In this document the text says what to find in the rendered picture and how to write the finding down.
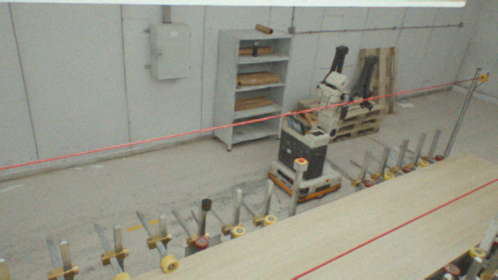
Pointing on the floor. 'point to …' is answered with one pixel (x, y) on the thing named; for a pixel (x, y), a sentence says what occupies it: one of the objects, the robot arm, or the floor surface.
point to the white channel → (490, 235)
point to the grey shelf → (279, 63)
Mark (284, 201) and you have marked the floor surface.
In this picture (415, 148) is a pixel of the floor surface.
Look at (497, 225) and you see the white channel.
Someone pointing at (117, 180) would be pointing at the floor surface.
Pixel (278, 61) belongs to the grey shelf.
